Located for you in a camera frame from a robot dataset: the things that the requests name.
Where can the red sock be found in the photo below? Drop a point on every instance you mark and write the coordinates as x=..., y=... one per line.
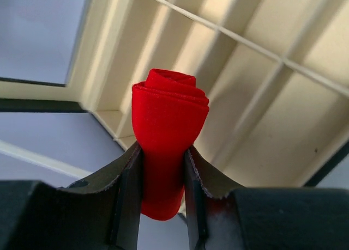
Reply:
x=168, y=112

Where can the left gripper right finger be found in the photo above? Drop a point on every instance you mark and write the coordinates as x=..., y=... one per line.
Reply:
x=222, y=214

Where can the black compartment organizer box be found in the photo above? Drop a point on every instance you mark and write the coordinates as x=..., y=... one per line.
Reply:
x=275, y=73

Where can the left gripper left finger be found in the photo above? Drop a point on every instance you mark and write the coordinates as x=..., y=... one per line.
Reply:
x=100, y=211

